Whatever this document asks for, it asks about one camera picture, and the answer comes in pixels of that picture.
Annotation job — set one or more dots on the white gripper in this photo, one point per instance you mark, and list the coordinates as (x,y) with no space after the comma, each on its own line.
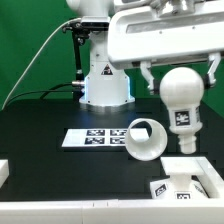
(145,36)

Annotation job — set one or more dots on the white lamp bulb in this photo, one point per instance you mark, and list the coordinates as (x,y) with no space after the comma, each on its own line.
(181,90)

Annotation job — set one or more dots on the white lamp base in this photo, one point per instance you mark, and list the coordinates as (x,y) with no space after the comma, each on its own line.
(179,184)

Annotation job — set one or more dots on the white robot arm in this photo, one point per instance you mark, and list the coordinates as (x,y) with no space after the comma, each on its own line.
(107,87)

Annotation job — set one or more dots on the white lamp shade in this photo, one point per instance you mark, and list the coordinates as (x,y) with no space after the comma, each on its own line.
(145,139)

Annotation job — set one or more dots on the white tag sheet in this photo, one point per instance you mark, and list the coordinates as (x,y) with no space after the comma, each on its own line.
(94,137)

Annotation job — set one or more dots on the white left border block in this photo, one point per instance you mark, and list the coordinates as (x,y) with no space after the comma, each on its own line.
(4,171)

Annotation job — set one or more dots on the black camera on stand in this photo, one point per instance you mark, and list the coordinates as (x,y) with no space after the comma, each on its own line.
(83,50)

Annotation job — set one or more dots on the white right border rail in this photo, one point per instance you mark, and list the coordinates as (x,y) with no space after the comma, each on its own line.
(211,181)

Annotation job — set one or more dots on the white border rail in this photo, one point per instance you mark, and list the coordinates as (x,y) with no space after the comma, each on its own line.
(210,211)
(211,181)

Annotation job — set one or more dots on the white front border rail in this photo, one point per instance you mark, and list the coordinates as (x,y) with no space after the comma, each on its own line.
(210,211)

